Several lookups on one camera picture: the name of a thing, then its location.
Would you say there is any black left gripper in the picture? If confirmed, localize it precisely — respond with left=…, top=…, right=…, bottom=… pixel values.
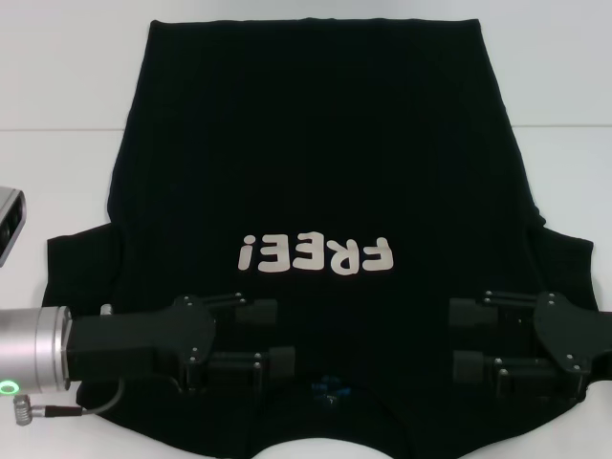
left=66, top=292, right=297, bottom=396

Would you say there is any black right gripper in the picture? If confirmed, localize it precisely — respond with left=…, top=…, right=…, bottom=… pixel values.
left=448, top=289, right=612, bottom=403

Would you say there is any black shirt with white print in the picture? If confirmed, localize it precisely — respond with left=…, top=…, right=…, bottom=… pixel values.
left=40, top=18, right=601, bottom=459

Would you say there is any left arm cable with plug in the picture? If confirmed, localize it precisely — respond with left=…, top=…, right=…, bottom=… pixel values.
left=11, top=378, right=126, bottom=426

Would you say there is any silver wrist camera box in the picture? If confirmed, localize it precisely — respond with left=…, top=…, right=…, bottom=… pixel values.
left=0, top=186, right=26, bottom=268

